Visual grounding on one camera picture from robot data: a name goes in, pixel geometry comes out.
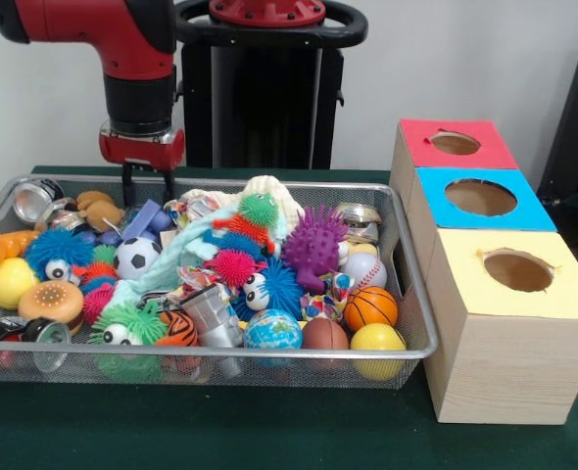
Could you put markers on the cream knit cloth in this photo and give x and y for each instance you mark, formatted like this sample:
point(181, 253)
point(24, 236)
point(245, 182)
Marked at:
point(269, 186)

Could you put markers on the globe print ball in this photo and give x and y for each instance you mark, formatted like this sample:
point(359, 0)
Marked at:
point(273, 330)

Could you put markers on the purple spiky monster toy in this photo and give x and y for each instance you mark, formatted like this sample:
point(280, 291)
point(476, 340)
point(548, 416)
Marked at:
point(313, 245)

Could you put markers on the black and white soccer ball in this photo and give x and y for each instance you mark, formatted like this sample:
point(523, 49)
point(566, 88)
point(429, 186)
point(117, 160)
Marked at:
point(137, 257)

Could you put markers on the white baseball toy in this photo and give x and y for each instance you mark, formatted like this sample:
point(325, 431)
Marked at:
point(365, 269)

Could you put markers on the blue spiky toy with eyes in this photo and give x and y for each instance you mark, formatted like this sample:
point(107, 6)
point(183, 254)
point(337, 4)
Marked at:
point(274, 286)

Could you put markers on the shallow metal mesh bin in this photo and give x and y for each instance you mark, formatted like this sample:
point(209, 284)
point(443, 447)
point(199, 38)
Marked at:
point(269, 372)

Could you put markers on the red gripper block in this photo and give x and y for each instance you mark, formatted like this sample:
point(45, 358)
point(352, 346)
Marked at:
point(142, 149)

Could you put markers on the yellow ball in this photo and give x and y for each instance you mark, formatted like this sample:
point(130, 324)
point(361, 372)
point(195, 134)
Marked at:
point(377, 343)

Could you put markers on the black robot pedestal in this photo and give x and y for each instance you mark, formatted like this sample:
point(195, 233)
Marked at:
point(269, 98)

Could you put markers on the blue plastic toy block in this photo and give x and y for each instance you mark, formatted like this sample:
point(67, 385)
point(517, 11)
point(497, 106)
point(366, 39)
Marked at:
point(147, 218)

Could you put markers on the orange basketball toy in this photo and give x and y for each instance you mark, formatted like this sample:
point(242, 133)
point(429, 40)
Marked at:
point(370, 306)

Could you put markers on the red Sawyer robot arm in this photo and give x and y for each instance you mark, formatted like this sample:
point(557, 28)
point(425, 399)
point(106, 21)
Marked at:
point(122, 73)

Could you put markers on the green spiky toy with eye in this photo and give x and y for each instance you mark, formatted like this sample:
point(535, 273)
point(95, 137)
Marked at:
point(127, 323)

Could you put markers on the wooden box with three holes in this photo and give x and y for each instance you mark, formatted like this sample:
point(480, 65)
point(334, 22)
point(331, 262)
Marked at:
point(504, 372)

